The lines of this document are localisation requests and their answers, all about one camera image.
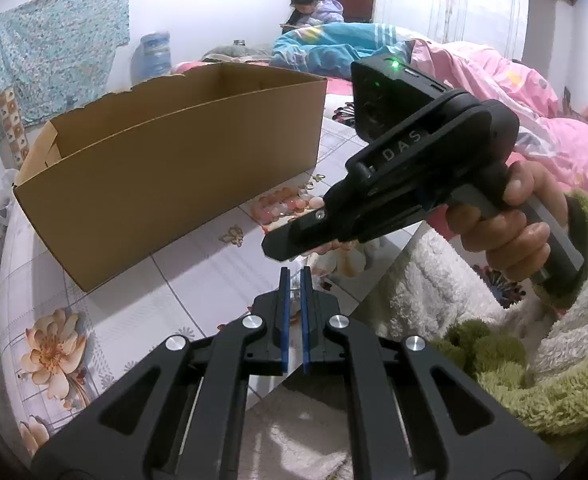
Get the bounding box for pink bead bracelet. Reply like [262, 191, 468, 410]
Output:
[249, 185, 327, 231]

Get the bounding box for gold hoop earrings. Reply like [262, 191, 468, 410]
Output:
[297, 174, 327, 195]

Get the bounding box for right hand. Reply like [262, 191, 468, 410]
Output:
[446, 160, 568, 282]

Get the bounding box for pink floral bed blanket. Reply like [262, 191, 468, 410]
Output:
[308, 78, 367, 191]

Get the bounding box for green fluffy sleeve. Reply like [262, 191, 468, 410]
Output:
[431, 190, 588, 437]

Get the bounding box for blue patterned quilt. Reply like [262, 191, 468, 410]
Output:
[269, 22, 413, 80]

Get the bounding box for pink quilt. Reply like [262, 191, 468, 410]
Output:
[411, 39, 588, 192]

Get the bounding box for seated person in background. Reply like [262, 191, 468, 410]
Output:
[281, 0, 344, 32]

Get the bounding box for brown cardboard box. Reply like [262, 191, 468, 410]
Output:
[14, 63, 326, 292]

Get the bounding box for blue water dispenser bottle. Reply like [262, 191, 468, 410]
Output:
[130, 32, 172, 86]

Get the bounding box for teal floral hanging cloth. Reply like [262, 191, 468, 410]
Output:
[0, 0, 130, 126]

